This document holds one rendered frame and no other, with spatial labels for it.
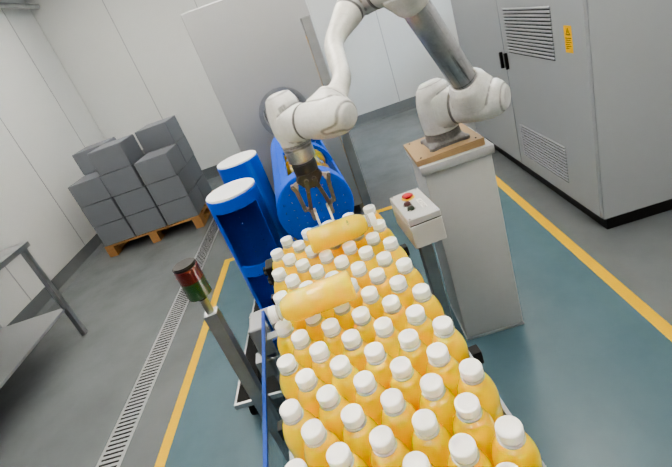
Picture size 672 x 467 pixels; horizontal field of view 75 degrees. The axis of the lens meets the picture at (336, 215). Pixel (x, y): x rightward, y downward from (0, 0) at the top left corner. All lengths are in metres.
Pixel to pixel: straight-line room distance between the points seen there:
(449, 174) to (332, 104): 0.92
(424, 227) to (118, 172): 4.36
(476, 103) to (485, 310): 1.06
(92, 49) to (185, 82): 1.29
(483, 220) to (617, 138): 1.10
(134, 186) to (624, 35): 4.54
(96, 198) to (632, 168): 4.95
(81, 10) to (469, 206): 6.24
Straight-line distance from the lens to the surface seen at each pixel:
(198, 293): 1.19
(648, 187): 3.15
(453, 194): 1.98
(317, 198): 1.58
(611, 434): 2.10
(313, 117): 1.17
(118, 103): 7.33
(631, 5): 2.78
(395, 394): 0.81
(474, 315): 2.36
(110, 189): 5.42
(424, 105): 1.93
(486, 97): 1.81
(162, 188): 5.22
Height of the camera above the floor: 1.70
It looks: 24 degrees down
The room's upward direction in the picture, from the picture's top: 20 degrees counter-clockwise
